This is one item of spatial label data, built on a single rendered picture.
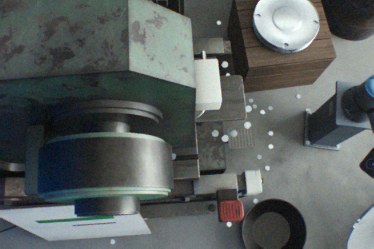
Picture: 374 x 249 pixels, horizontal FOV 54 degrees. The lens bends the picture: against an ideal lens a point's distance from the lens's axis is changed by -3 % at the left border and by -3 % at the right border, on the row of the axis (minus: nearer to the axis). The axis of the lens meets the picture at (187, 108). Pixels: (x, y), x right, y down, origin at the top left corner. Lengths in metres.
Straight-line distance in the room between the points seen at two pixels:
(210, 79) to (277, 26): 1.17
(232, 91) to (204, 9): 1.09
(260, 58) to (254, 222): 0.77
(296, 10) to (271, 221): 0.99
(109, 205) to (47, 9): 0.25
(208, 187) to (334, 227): 0.92
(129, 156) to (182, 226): 1.42
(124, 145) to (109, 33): 0.14
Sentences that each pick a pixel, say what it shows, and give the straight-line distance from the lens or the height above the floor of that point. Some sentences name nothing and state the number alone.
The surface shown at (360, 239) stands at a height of 0.93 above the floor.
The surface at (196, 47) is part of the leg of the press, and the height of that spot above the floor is 0.64.
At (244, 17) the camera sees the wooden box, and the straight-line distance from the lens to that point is 1.77.
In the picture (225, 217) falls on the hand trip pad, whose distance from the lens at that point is 1.11.
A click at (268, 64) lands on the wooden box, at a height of 0.35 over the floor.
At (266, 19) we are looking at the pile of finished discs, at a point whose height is 0.40.
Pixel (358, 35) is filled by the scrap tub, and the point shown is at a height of 0.08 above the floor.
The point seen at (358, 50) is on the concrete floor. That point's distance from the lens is 2.26.
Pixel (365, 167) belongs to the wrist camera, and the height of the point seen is 1.12.
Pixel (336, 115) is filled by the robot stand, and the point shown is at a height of 0.45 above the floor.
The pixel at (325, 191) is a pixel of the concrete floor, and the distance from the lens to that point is 1.98.
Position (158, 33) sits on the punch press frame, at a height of 1.47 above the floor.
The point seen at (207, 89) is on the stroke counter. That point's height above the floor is 1.33.
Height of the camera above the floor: 1.86
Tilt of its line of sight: 73 degrees down
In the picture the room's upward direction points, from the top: 2 degrees counter-clockwise
